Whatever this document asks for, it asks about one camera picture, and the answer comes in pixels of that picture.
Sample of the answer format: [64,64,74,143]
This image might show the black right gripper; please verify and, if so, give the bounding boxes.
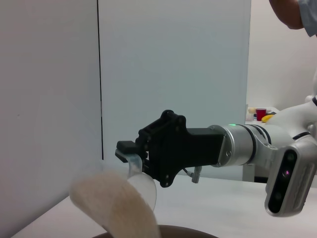
[114,109,230,188]

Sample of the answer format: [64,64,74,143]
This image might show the clear plastic measuring cup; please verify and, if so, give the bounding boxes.
[118,153,158,216]

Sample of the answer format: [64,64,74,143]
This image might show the white rice grains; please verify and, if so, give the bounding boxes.
[69,171,162,238]

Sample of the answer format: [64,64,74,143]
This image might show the stainless steel mixing bowl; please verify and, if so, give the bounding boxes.
[91,224,219,238]

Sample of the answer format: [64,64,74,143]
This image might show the red plastic cup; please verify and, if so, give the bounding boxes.
[255,108,267,121]

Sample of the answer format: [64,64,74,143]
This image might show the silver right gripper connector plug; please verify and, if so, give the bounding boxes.
[190,166,203,184]

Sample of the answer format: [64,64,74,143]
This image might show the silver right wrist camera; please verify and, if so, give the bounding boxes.
[264,145,316,218]

